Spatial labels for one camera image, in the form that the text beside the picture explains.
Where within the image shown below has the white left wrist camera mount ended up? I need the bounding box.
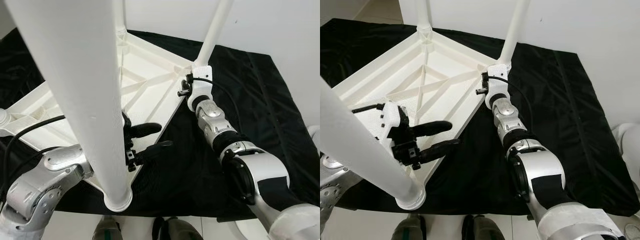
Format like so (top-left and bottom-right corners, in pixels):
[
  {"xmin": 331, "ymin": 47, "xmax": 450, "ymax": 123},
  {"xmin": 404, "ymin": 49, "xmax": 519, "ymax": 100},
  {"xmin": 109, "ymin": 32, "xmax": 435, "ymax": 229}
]
[{"xmin": 377, "ymin": 101, "xmax": 410, "ymax": 151}]

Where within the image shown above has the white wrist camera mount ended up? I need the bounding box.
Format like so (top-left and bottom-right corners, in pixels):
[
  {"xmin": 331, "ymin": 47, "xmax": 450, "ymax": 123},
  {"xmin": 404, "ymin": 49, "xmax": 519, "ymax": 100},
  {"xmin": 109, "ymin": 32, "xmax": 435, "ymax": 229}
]
[
  {"xmin": 484, "ymin": 64, "xmax": 511, "ymax": 110},
  {"xmin": 377, "ymin": 101, "xmax": 410, "ymax": 151},
  {"xmin": 186, "ymin": 65, "xmax": 213, "ymax": 112}
]

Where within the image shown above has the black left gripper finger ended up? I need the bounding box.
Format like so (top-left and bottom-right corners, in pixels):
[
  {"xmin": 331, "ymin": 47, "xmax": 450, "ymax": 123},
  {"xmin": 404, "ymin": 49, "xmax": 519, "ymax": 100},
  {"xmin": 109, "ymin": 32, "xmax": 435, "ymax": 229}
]
[
  {"xmin": 410, "ymin": 120, "xmax": 453, "ymax": 137},
  {"xmin": 131, "ymin": 122, "xmax": 163, "ymax": 139},
  {"xmin": 135, "ymin": 140, "xmax": 174, "ymax": 164},
  {"xmin": 417, "ymin": 138, "xmax": 462, "ymax": 164}
]

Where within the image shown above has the grey robot foot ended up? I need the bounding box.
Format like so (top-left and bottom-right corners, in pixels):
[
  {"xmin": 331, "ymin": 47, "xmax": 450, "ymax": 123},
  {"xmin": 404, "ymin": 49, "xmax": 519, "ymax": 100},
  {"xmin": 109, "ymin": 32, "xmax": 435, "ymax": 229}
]
[
  {"xmin": 152, "ymin": 216, "xmax": 203, "ymax": 240},
  {"xmin": 392, "ymin": 215, "xmax": 426, "ymax": 240},
  {"xmin": 462, "ymin": 215, "xmax": 506, "ymax": 240},
  {"xmin": 92, "ymin": 216, "xmax": 123, "ymax": 240}
]

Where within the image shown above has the black fabric table cover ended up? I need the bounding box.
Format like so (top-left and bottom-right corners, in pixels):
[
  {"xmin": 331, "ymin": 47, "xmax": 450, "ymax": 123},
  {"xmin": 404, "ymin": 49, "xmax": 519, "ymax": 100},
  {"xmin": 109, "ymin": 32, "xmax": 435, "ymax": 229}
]
[
  {"xmin": 320, "ymin": 18, "xmax": 640, "ymax": 217},
  {"xmin": 0, "ymin": 27, "xmax": 321, "ymax": 221}
]

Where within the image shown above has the white plastic children table top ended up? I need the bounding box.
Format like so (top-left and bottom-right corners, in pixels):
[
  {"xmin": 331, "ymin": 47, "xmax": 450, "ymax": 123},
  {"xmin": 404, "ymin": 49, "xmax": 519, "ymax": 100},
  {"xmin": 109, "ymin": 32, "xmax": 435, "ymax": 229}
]
[
  {"xmin": 0, "ymin": 30, "xmax": 201, "ymax": 212},
  {"xmin": 330, "ymin": 27, "xmax": 507, "ymax": 211}
]

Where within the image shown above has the grey left robot foot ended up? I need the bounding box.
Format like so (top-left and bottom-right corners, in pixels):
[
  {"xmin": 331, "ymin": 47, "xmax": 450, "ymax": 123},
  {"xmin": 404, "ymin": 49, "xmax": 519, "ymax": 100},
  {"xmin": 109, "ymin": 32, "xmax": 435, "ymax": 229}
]
[
  {"xmin": 92, "ymin": 216, "xmax": 123, "ymax": 240},
  {"xmin": 392, "ymin": 215, "xmax": 426, "ymax": 240}
]

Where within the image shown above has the grey right robot foot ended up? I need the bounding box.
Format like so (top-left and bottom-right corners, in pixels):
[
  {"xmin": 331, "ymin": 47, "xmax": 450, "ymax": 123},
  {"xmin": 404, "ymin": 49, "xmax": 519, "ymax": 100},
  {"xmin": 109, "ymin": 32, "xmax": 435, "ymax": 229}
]
[
  {"xmin": 462, "ymin": 215, "xmax": 506, "ymax": 240},
  {"xmin": 152, "ymin": 216, "xmax": 203, "ymax": 240}
]

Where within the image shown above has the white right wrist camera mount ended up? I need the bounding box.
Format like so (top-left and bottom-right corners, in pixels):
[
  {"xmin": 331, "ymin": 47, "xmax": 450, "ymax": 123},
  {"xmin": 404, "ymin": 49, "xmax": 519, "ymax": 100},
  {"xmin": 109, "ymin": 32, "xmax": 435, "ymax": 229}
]
[
  {"xmin": 484, "ymin": 64, "xmax": 511, "ymax": 110},
  {"xmin": 186, "ymin": 65, "xmax": 213, "ymax": 112}
]

